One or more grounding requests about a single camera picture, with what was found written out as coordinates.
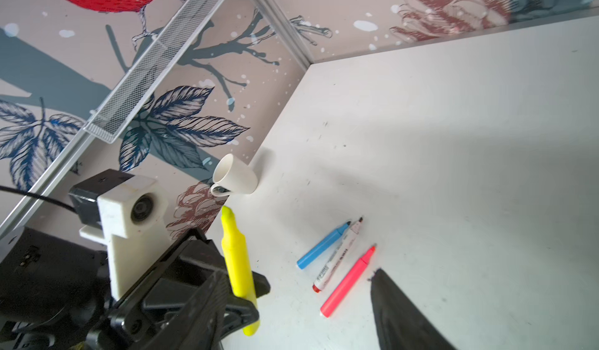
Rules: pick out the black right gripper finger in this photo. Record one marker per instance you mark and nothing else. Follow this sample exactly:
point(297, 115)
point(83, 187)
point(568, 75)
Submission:
point(399, 323)

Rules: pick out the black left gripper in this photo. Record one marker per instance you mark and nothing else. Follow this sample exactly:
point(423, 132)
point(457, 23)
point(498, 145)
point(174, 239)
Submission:
point(190, 299)

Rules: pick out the yellow highlighter pen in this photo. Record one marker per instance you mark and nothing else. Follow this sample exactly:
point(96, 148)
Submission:
point(237, 258)

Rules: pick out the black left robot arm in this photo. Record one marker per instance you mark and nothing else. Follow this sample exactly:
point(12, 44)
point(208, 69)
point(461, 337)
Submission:
point(56, 294)

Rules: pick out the pink highlighter pen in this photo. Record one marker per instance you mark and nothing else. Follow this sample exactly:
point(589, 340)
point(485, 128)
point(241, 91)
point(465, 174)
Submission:
point(347, 283)

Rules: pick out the white marker pen red end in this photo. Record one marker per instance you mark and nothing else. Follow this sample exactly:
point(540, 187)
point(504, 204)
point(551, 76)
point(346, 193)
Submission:
point(337, 257)

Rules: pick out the blue marker pen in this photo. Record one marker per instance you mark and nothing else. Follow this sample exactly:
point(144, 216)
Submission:
point(322, 246)

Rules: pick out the white ceramic mug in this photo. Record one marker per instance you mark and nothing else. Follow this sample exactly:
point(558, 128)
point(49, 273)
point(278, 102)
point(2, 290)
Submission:
point(233, 176)

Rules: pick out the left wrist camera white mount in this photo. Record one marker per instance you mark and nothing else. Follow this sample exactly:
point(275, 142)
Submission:
point(126, 214)

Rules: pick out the white wire mesh shelf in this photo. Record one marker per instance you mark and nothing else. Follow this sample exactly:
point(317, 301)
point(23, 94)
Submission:
point(119, 108)

